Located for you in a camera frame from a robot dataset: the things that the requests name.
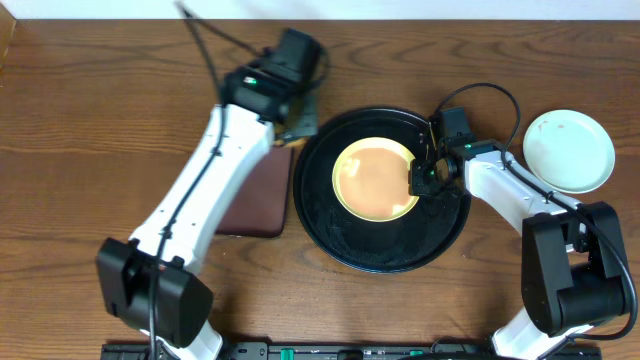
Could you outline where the round black tray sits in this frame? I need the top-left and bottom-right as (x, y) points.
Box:
(293, 107), (471, 273)

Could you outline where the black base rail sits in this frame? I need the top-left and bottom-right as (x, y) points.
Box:
(100, 342), (603, 360)

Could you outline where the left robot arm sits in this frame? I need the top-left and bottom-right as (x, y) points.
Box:
(96, 28), (329, 359)

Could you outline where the rectangular black brown tray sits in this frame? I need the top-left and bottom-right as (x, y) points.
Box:
(216, 147), (294, 238)

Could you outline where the light green plate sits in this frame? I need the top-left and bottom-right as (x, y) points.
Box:
(523, 109), (616, 194)

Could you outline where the yellow plate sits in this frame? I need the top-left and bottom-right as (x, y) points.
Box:
(331, 137), (418, 222)

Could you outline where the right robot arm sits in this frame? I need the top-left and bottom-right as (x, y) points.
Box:
(409, 108), (639, 359)

